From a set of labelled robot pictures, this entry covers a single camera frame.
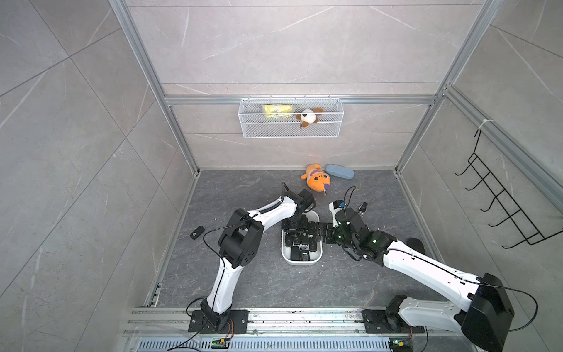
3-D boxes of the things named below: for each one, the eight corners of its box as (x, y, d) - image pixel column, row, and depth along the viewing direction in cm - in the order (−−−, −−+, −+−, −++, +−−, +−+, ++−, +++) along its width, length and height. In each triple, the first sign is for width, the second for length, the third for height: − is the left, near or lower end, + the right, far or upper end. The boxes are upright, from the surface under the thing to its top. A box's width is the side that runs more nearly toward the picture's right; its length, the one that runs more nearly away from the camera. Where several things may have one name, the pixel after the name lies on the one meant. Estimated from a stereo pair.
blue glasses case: (323, 173, 119) (323, 170, 117) (326, 164, 123) (326, 162, 122) (352, 180, 115) (353, 178, 113) (355, 172, 119) (355, 169, 118)
